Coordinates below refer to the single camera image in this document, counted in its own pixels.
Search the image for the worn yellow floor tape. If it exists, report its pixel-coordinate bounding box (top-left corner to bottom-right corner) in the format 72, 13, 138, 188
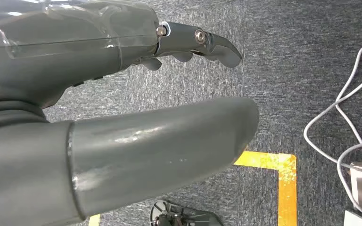
88, 151, 297, 226

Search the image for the white flat floor object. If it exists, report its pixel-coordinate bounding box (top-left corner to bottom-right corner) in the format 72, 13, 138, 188
343, 210, 362, 226

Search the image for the robot left arm ribbed sleeve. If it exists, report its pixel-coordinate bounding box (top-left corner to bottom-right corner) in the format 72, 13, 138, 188
0, 99, 49, 132

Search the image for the white tangled floor cable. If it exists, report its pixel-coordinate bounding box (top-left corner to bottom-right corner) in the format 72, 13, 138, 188
303, 44, 362, 222

